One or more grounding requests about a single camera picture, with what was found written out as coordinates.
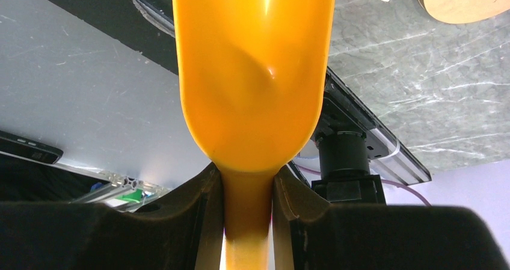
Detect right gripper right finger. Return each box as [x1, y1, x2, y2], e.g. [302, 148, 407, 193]
[272, 168, 509, 269]

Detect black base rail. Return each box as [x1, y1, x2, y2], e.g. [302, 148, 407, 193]
[48, 0, 432, 185]

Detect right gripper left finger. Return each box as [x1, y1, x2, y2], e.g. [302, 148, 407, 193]
[1, 164, 223, 269]

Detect orange plastic scoop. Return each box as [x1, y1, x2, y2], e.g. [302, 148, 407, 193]
[172, 0, 335, 269]

